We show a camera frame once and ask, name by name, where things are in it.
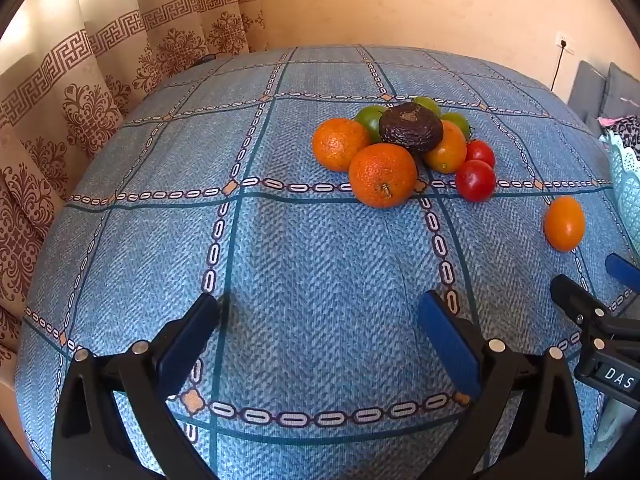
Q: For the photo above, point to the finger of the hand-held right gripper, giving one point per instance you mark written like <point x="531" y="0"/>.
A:
<point x="622" y="267"/>
<point x="575" y="300"/>

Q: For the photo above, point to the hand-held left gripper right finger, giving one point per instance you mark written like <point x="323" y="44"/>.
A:
<point x="450" y="345"/>

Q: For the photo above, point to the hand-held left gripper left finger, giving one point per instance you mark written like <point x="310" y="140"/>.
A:
<point x="185" y="345"/>

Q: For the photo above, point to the orange tomato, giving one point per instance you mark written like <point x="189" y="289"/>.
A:
<point x="565" y="223"/>
<point x="447" y="154"/>

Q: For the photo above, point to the light blue lattice basket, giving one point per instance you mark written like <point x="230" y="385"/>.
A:
<point x="625" y="180"/>

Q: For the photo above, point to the red tomato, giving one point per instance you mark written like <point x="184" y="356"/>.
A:
<point x="475" y="180"/>
<point x="481" y="152"/>

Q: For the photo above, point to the orange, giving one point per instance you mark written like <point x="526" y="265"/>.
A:
<point x="341" y="144"/>
<point x="382" y="175"/>

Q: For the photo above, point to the green tomato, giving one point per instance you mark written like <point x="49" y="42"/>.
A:
<point x="460" y="122"/>
<point x="367" y="119"/>
<point x="430" y="104"/>

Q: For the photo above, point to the dark brown avocado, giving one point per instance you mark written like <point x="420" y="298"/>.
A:
<point x="411" y="127"/>

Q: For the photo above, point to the leopard print cloth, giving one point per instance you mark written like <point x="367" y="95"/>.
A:
<point x="631" y="130"/>

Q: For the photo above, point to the blue checked tablecloth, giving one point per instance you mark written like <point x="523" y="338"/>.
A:
<point x="300" y="260"/>

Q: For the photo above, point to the grey cushion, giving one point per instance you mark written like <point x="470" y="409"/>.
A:
<point x="622" y="90"/>

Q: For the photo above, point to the grey headboard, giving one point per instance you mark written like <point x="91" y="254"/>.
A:
<point x="587" y="85"/>

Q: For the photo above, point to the beige patterned curtain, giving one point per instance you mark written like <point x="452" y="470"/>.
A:
<point x="75" y="85"/>

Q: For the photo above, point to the white wall socket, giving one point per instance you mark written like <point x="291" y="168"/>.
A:
<point x="565" y="42"/>

